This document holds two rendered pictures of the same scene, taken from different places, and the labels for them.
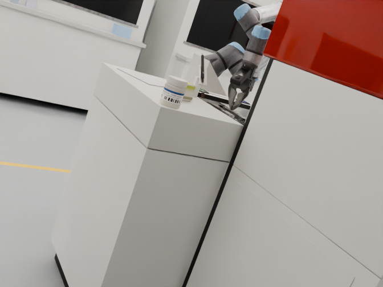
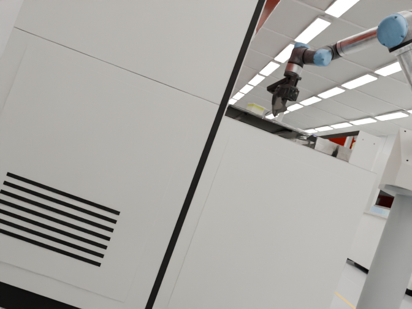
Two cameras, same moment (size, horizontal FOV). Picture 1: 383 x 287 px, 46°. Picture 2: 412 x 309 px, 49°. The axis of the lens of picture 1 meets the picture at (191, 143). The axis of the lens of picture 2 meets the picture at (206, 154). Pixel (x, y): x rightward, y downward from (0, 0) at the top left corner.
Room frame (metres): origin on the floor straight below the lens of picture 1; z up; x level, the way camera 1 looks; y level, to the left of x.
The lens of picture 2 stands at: (2.76, -2.08, 0.61)
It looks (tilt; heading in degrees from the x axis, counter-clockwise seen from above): 2 degrees up; 120
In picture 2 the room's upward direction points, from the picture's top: 20 degrees clockwise
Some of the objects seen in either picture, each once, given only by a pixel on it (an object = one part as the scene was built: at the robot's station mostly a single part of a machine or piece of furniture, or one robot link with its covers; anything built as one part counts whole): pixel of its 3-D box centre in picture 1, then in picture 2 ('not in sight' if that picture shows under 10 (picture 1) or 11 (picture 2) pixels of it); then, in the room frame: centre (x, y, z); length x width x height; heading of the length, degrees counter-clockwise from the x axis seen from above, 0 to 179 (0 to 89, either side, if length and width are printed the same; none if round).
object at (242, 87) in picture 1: (245, 76); (288, 87); (1.94, -0.12, 1.11); 0.09 x 0.08 x 0.12; 160
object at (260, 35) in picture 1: (259, 40); (299, 55); (1.93, -0.12, 1.27); 0.09 x 0.08 x 0.11; 166
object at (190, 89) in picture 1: (181, 89); (254, 111); (1.70, 0.10, 1.00); 0.07 x 0.07 x 0.07; 51
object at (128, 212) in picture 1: (184, 217); (241, 230); (1.95, -0.09, 0.41); 0.96 x 0.64 x 0.82; 124
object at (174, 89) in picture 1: (173, 91); not in sight; (1.49, 0.11, 1.01); 0.07 x 0.07 x 0.10
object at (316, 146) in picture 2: not in sight; (310, 149); (2.12, -0.05, 0.87); 0.36 x 0.08 x 0.03; 124
